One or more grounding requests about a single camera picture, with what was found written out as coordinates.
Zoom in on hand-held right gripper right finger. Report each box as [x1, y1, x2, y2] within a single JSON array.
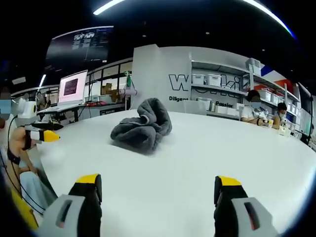
[[213, 175, 279, 237]]

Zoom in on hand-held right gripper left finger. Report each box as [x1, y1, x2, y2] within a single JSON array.
[[37, 173, 103, 237]]

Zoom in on grey towel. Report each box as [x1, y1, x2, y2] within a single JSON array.
[[110, 97, 173, 155]]

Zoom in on person's left hand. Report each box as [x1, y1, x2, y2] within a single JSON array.
[[8, 128, 34, 158]]

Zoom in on desk with black legs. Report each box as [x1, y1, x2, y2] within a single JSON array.
[[37, 101, 125, 123]]

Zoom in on person's light blue clothing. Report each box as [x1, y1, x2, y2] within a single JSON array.
[[19, 160, 59, 215]]

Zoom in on white-framed monitor with pink screen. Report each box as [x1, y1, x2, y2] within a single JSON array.
[[58, 70, 88, 105]]

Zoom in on yellow object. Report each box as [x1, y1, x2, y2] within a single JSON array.
[[9, 191, 40, 232]]

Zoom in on cardboard boxes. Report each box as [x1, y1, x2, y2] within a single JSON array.
[[101, 82, 119, 102]]

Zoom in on white table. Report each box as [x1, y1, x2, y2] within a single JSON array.
[[39, 108, 316, 237]]

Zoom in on large dark overhead screen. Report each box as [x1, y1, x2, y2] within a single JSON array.
[[44, 25, 115, 68]]

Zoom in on clear plastic container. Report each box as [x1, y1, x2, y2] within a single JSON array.
[[278, 124, 292, 137]]

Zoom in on white chair back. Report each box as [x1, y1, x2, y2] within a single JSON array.
[[183, 100, 207, 116]]

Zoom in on black standing monitor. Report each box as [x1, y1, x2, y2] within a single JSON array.
[[297, 82, 315, 145]]

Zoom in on metal shelving rack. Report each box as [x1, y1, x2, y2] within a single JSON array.
[[190, 58, 302, 119]]

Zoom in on long ceiling light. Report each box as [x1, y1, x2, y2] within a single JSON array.
[[233, 0, 293, 34], [93, 0, 126, 16]]

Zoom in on row of white storage boxes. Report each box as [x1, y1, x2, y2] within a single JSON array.
[[192, 58, 301, 117]]

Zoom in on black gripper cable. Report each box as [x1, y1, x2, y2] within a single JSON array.
[[0, 116, 47, 215]]

